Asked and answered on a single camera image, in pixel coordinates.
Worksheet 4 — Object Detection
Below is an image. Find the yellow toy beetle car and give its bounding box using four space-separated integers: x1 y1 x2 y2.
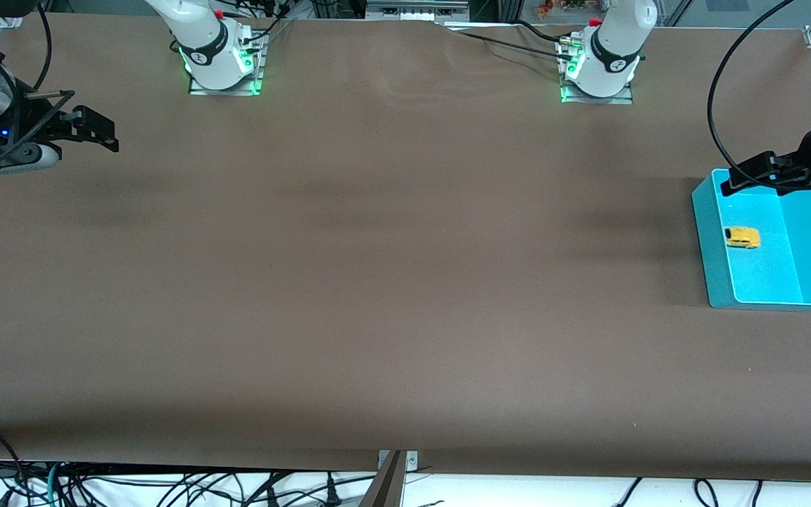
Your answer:
724 226 761 249

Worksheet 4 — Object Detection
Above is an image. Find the cyan plastic bin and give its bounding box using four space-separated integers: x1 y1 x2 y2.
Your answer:
691 168 811 311

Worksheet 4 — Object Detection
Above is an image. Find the grey power strip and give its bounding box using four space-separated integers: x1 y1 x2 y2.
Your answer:
365 0 471 20

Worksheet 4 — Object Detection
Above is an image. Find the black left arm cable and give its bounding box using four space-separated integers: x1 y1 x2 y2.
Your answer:
706 0 797 173

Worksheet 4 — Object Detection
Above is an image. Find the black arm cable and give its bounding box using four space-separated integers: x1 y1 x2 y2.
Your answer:
706 0 797 173
0 4 75 166

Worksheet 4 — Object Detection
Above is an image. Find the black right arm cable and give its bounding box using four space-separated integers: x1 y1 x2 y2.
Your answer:
0 4 75 166

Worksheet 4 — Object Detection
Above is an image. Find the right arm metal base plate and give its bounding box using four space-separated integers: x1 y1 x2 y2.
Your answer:
189 32 265 96

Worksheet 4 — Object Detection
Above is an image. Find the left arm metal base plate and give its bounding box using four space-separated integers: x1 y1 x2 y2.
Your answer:
559 35 635 105

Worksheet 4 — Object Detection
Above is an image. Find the short black table cable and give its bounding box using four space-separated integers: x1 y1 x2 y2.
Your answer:
511 19 582 43

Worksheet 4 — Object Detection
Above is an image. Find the long black table cable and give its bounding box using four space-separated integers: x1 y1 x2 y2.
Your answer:
456 31 575 63

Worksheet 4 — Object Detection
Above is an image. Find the small metal edge bracket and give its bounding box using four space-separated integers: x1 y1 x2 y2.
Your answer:
377 451 419 471

